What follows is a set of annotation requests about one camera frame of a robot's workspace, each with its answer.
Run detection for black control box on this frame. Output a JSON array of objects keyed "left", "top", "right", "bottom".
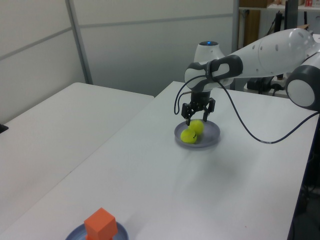
[{"left": 246, "top": 77, "right": 273, "bottom": 95}]

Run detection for purple plastic plate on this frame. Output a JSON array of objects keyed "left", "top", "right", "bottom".
[{"left": 174, "top": 119, "right": 222, "bottom": 149}]

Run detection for brown cardboard box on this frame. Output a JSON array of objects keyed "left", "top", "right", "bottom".
[{"left": 239, "top": 0, "right": 270, "bottom": 8}]

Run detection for grey partition post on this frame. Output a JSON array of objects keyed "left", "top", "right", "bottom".
[
  {"left": 65, "top": 0, "right": 94, "bottom": 86},
  {"left": 231, "top": 0, "right": 240, "bottom": 53}
]

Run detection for blue plastic plate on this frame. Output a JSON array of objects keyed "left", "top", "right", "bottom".
[{"left": 64, "top": 222, "right": 130, "bottom": 240}]

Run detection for yellow tennis ball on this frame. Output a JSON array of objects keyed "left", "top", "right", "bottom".
[
  {"left": 180, "top": 128, "right": 198, "bottom": 144},
  {"left": 189, "top": 119, "right": 205, "bottom": 136}
]

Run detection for brown wooden cabinet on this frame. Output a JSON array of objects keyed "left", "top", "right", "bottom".
[{"left": 243, "top": 9, "right": 261, "bottom": 47}]

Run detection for thick black post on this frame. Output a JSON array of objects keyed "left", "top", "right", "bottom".
[{"left": 284, "top": 0, "right": 298, "bottom": 30}]

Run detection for emergency stop button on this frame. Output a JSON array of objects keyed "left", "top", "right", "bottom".
[{"left": 272, "top": 74, "right": 287, "bottom": 91}]

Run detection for orange foam cube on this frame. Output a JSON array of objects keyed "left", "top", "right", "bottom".
[{"left": 83, "top": 207, "right": 118, "bottom": 240}]

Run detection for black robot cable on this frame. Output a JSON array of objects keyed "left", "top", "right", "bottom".
[{"left": 173, "top": 74, "right": 320, "bottom": 145}]

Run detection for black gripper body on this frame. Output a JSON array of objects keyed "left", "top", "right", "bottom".
[{"left": 190, "top": 91, "right": 210, "bottom": 112}]

